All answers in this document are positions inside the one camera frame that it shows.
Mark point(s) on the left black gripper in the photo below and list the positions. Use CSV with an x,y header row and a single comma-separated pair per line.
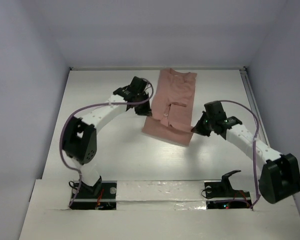
x,y
146,111

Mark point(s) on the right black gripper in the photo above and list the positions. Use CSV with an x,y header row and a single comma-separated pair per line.
x,y
199,129

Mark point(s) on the pink pixel-print t-shirt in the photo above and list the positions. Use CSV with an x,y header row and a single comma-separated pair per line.
x,y
172,107

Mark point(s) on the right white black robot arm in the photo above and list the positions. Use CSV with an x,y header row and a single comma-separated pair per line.
x,y
276,175

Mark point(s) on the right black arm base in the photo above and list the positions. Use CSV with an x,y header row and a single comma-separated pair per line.
x,y
219,194

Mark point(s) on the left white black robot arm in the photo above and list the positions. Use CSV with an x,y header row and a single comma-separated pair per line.
x,y
78,138

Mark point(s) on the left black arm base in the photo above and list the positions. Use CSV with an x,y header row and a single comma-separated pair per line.
x,y
105,200

